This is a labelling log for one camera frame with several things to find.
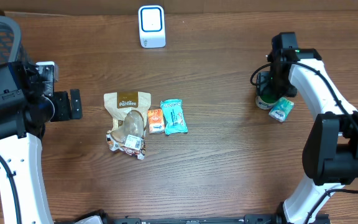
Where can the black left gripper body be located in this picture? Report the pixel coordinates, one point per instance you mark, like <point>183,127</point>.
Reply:
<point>63,106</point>

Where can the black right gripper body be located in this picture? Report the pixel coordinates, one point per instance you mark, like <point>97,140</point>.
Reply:
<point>276,84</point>

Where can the green lid jar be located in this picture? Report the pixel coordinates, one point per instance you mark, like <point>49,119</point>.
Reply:
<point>266,102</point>

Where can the small teal white box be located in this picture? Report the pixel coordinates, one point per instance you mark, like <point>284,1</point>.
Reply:
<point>281,109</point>

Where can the beige granola bag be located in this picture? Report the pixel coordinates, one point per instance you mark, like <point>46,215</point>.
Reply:
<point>129,119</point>

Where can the orange snack packet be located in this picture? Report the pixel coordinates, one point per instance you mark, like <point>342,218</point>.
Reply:
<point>156,121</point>

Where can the teal snack packet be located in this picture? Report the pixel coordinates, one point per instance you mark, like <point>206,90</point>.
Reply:
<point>174,117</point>

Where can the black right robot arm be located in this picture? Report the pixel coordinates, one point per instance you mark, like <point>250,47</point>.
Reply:
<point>330,155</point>

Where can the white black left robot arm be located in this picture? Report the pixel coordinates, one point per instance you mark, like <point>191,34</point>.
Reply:
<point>27,102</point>

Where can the white barcode scanner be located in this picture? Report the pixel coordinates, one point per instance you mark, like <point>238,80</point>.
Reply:
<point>152,26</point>

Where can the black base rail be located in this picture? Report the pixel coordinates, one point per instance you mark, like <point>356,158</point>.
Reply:
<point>100,216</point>

